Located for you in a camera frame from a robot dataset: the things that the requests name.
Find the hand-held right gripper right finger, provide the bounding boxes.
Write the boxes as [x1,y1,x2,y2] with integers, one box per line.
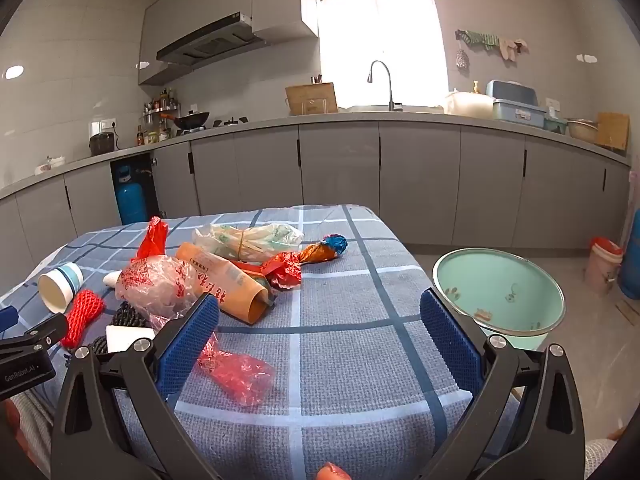
[419,288,587,480]

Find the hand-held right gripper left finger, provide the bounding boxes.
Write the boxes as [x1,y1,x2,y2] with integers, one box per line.
[50,292,223,480]

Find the red foam net sleeve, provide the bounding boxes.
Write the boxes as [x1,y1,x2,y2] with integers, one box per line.
[60,287,106,351]

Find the striped paper cup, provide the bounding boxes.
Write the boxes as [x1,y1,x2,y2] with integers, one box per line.
[38,261,84,312]

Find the red translucent plastic bag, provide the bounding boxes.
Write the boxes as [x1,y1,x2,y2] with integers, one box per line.
[197,332,276,407]

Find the white card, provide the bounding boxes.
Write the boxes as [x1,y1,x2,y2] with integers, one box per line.
[105,324,157,355]

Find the dark foam net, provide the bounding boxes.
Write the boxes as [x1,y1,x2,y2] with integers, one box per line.
[89,301,153,358]

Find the clear red-printed plastic bag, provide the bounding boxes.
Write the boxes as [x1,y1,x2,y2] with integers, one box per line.
[115,255,208,333]

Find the light green waste bin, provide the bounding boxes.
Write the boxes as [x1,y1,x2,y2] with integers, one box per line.
[431,246,567,353]

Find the orange paper packet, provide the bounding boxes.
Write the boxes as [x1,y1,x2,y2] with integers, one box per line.
[175,241,276,323]

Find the brown and clear wrapper trash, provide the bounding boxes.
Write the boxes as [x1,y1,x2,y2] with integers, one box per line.
[192,222,305,264]

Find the red wrapper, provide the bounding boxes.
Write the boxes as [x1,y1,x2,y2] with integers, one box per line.
[232,251,303,292]

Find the colourful foil wrapper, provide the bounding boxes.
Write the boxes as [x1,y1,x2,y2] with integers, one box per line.
[298,233,348,266]

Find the person's right hand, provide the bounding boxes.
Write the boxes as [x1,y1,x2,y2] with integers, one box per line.
[316,461,354,480]

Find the person's grey knit clothing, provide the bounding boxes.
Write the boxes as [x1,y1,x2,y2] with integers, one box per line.
[10,390,63,466]

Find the blue checked blanket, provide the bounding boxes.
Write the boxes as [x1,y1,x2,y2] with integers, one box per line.
[0,203,521,480]

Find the blue gas cylinder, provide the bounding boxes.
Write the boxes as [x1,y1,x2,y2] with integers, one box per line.
[114,166,151,224]

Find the red white bucket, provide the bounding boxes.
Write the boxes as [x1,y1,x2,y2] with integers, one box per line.
[584,236,625,297]

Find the blue barrel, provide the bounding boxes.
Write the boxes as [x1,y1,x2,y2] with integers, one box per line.
[617,210,640,301]

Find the grey kitchen base cabinets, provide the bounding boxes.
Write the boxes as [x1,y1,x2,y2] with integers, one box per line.
[0,120,633,281]

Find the black wok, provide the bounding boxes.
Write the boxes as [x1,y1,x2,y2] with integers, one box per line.
[167,109,211,131]

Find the gas stove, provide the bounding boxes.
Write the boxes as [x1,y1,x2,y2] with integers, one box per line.
[175,116,251,135]

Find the white lidded container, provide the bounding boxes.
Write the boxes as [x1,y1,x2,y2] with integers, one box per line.
[444,89,496,118]

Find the metal spice rack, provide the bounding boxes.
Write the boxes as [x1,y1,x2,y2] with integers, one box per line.
[142,89,179,131]

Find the blue plastic storage boxes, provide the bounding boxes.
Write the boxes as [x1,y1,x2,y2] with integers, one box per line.
[486,80,547,128]

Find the cream bowl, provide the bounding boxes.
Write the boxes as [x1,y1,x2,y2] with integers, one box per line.
[566,119,601,143]

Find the gooseneck metal faucet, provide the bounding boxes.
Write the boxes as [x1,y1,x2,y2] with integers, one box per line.
[367,60,403,112]

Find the light wooden board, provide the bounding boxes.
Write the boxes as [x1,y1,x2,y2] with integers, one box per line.
[596,112,631,151]

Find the wooden cutting board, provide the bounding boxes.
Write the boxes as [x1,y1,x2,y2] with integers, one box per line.
[285,82,339,116]

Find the beige hanging gloves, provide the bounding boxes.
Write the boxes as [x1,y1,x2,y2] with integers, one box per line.
[498,37,530,63]

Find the grey range hood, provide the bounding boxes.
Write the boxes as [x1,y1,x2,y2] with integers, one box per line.
[156,11,271,67]

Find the green hanging cloth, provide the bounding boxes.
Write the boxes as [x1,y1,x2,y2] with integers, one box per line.
[455,29,501,51]

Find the bright window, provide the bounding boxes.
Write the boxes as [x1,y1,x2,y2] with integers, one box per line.
[316,0,450,108]

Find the grey upper cabinet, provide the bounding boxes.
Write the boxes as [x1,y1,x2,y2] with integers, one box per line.
[137,0,321,87]

